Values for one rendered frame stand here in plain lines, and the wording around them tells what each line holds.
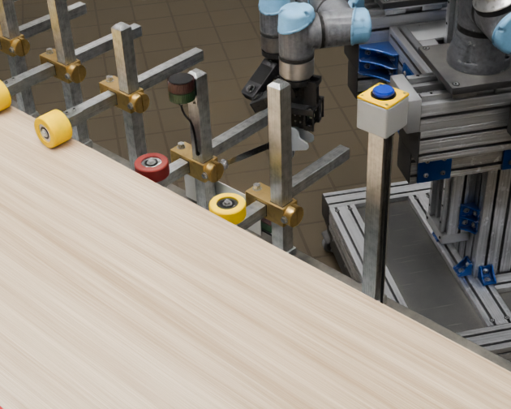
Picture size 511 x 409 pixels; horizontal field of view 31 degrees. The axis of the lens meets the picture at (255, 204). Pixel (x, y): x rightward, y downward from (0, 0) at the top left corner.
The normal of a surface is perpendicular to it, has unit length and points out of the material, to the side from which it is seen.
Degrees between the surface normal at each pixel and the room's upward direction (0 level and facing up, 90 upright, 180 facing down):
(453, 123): 90
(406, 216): 0
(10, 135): 0
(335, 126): 0
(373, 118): 90
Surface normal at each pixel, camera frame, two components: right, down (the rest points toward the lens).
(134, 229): -0.04, -0.81
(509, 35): 0.25, 0.65
